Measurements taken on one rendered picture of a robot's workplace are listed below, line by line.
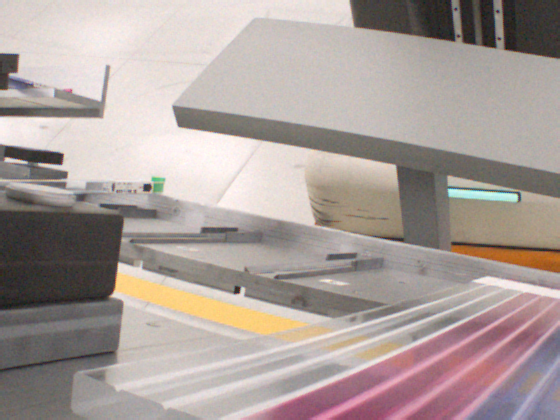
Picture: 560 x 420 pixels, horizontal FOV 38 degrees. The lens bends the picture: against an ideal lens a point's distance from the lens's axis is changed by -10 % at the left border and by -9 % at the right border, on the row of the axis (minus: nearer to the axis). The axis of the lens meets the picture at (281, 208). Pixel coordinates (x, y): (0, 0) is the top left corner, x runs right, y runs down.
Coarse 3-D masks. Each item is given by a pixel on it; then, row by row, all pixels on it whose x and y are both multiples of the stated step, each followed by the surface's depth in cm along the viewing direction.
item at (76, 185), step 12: (0, 180) 59; (12, 180) 60; (24, 180) 62; (36, 180) 63; (48, 180) 64; (60, 180) 66; (72, 180) 67; (84, 180) 69; (96, 180) 71; (108, 180) 72; (0, 192) 59; (84, 192) 69; (96, 192) 70; (108, 192) 72; (156, 192) 79
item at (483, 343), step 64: (384, 320) 36; (448, 320) 39; (512, 320) 42; (128, 384) 20; (192, 384) 21; (256, 384) 22; (320, 384) 24; (384, 384) 24; (448, 384) 26; (512, 384) 26
